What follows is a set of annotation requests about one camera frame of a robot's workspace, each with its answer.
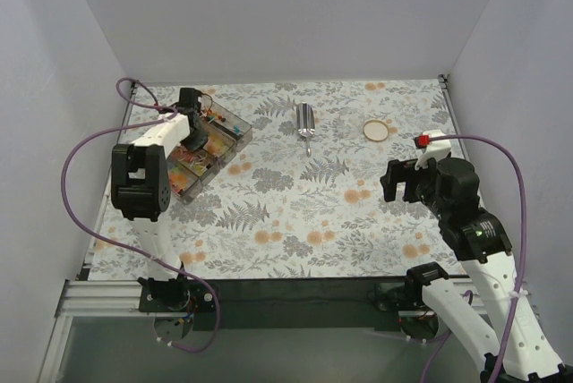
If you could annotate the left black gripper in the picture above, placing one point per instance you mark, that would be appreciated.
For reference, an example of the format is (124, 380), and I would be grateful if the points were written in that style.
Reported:
(195, 135)

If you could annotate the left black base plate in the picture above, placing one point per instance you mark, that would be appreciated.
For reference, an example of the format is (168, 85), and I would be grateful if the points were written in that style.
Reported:
(174, 295)

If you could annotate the aluminium frame rail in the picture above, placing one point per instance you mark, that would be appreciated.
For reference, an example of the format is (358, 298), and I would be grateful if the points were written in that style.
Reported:
(92, 299)

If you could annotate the floral patterned table mat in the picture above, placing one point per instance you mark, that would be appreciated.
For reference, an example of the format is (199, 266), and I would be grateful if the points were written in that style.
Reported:
(275, 212)

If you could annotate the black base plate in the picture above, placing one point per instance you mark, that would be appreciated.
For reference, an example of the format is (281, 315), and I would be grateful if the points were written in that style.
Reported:
(174, 295)
(414, 318)

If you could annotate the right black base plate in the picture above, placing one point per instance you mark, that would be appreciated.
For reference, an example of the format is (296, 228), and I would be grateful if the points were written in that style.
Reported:
(414, 318)

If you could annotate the round wooden jar lid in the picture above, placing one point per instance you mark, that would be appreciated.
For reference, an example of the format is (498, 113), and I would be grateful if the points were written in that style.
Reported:
(375, 130)

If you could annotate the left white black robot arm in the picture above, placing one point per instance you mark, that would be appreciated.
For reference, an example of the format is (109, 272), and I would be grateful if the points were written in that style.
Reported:
(140, 189)

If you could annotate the silver metal scoop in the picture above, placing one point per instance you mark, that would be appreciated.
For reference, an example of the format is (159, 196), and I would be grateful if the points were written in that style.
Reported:
(305, 124)

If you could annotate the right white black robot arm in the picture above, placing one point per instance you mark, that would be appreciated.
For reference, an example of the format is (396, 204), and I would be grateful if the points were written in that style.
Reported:
(508, 345)

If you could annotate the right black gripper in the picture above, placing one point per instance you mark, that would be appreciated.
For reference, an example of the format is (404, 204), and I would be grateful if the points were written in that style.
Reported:
(406, 182)

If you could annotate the clear compartment candy box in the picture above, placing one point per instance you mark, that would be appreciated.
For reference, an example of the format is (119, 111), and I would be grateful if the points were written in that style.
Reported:
(191, 171)

